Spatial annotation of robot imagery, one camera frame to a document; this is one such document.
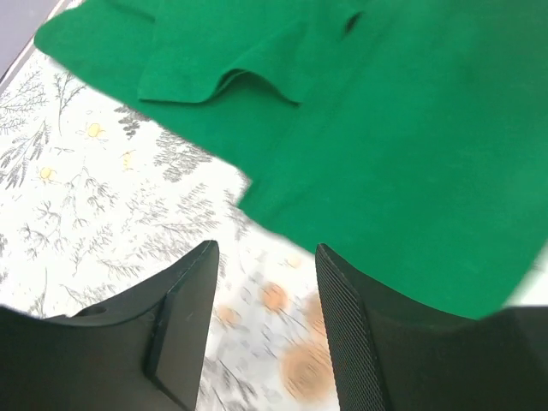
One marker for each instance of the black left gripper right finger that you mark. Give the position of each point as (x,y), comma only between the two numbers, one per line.
(389,352)

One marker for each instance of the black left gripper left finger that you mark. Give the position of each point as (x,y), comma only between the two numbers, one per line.
(142,349)

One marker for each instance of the floral patterned table mat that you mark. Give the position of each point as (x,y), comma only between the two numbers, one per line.
(96,198)

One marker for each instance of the green t shirt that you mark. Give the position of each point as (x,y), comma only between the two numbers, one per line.
(409,136)

